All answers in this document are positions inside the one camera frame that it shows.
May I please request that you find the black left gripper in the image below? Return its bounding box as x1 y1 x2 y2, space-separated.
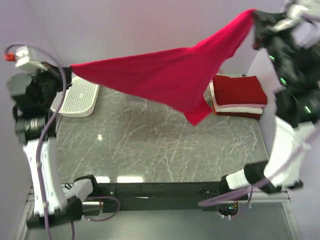
27 60 72 111

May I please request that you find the white plastic basket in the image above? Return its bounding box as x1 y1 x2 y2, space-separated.
58 73 100 118

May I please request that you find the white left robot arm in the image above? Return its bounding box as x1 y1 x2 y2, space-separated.
7 61 100 229

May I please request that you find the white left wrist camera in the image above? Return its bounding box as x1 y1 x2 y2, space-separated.
4 45 48 74

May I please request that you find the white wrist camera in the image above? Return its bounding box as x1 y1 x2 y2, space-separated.
270 0 320 48
4 45 48 74

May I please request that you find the pink white folded t-shirt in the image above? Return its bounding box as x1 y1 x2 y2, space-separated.
209 82 263 115

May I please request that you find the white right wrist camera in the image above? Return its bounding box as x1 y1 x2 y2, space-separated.
270 0 320 48

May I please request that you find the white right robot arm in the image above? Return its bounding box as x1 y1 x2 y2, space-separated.
219 10 320 200

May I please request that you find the bright red t-shirt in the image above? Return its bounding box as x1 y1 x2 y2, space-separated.
71 9 254 126

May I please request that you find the aluminium frame rail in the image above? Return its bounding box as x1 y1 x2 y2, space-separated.
25 184 291 206

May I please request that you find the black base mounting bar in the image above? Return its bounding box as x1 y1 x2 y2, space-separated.
94 181 220 213

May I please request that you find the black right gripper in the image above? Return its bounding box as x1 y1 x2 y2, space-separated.
252 8 304 88

